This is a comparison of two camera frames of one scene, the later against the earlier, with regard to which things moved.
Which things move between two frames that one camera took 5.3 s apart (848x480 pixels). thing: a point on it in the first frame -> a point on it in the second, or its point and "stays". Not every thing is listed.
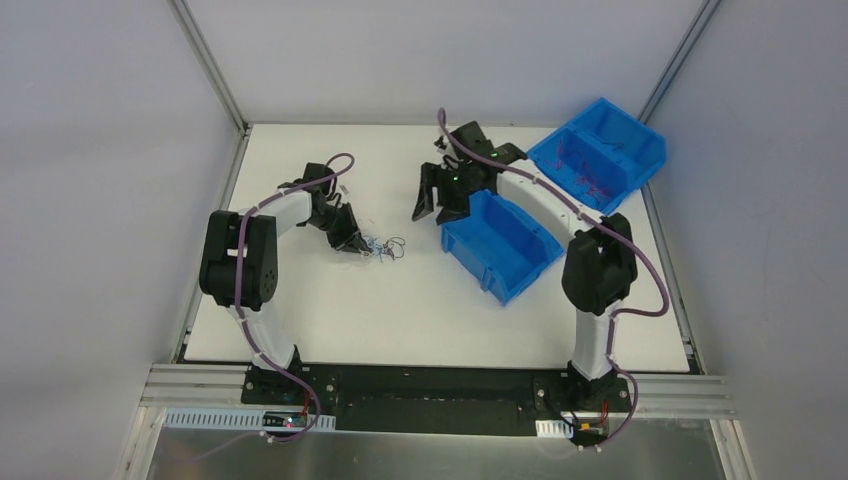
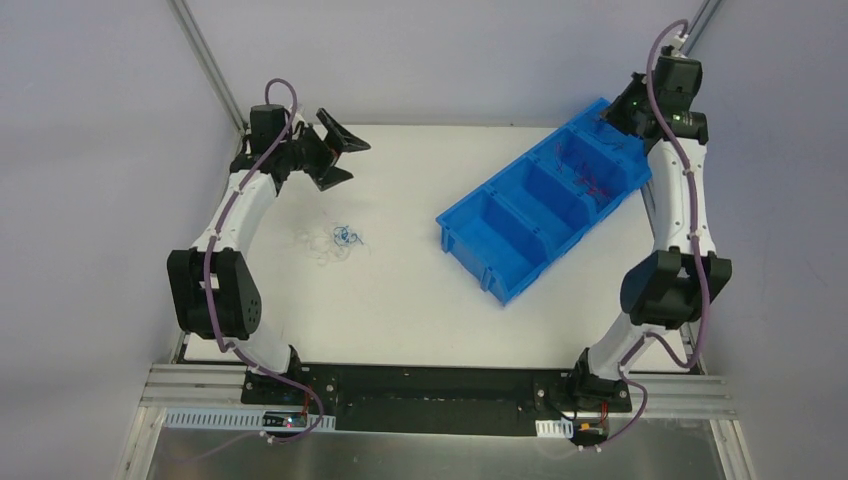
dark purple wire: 616,144 stays
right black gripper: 443,187 -> 622,118
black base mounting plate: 476,401 stays
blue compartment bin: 599,157 stays
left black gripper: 345,233 -> 317,149
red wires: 602,193 stays
